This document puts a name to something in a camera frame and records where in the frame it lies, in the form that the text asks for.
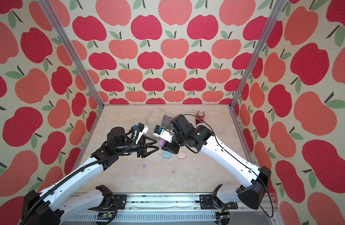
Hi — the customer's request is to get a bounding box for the aluminium frame post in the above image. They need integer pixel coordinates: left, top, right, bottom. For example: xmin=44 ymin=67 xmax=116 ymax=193
xmin=38 ymin=1 xmax=104 ymax=109
xmin=229 ymin=0 xmax=288 ymax=111

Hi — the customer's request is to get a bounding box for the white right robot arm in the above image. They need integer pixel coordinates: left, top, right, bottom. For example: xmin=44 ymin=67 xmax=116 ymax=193
xmin=153 ymin=114 xmax=271 ymax=210

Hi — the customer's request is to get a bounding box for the black corrugated cable conduit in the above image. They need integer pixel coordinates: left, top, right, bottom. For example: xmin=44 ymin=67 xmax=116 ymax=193
xmin=19 ymin=127 xmax=140 ymax=225

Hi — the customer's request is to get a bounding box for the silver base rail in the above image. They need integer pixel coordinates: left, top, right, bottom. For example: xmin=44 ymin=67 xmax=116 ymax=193
xmin=64 ymin=193 xmax=282 ymax=225

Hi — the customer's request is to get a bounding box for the purple earbud charging case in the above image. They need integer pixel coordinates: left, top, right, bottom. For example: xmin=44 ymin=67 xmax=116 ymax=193
xmin=158 ymin=139 xmax=166 ymax=147

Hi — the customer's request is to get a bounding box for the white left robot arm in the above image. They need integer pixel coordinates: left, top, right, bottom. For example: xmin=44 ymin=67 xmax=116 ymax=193
xmin=20 ymin=124 xmax=159 ymax=225

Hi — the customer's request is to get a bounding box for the left aluminium frame post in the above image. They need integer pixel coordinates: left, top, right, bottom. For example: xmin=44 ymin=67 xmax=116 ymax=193
xmin=38 ymin=1 xmax=104 ymax=109

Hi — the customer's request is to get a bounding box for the blue earbud charging case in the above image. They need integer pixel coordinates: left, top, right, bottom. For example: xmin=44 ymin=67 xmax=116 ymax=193
xmin=162 ymin=152 xmax=172 ymax=159

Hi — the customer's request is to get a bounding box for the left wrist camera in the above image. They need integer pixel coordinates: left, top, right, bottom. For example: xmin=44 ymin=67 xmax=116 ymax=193
xmin=132 ymin=123 xmax=148 ymax=144

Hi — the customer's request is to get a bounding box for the red cola can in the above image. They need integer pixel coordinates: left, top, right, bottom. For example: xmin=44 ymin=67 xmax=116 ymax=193
xmin=196 ymin=110 xmax=205 ymax=125

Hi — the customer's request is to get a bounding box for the pink earbud charging case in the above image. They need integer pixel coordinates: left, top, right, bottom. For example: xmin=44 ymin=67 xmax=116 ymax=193
xmin=177 ymin=152 xmax=187 ymax=159

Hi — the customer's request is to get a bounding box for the right aluminium frame post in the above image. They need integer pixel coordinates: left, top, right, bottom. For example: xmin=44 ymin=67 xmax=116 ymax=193
xmin=229 ymin=0 xmax=288 ymax=111

